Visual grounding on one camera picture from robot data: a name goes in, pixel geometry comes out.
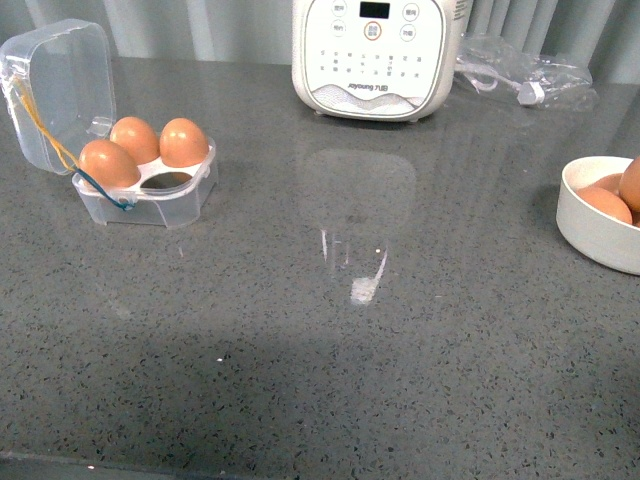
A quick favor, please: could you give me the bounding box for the yellow rubber band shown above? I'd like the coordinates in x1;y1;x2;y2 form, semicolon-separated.
14;78;78;172

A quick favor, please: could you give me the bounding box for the brown egg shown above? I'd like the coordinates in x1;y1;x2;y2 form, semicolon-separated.
159;118;209;168
576;186;633;224
591;173;623;196
109;116;160;165
619;157;640;212
78;139;141;188

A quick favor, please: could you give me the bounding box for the brown egg in bowl back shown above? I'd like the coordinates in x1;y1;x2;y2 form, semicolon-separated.
591;173;623;196

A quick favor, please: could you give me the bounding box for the white round bowl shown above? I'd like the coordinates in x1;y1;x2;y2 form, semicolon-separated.
556;156;639;275

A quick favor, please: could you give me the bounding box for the brown egg in bowl front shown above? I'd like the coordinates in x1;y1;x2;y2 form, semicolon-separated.
576;186;633;224

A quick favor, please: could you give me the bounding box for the blue rubber band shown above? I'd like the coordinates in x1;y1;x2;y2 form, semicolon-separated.
75;168;135;211

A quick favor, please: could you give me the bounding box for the white power cord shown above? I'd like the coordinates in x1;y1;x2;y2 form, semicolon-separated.
454;62;545;106

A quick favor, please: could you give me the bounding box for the clear plastic egg box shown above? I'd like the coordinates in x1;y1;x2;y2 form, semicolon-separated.
1;19;218;228

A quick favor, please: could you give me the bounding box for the clear plastic bag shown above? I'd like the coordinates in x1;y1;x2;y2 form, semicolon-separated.
454;34;599;112

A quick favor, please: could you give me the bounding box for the white Joyoung blender appliance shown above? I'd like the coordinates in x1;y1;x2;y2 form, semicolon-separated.
291;0;469;122

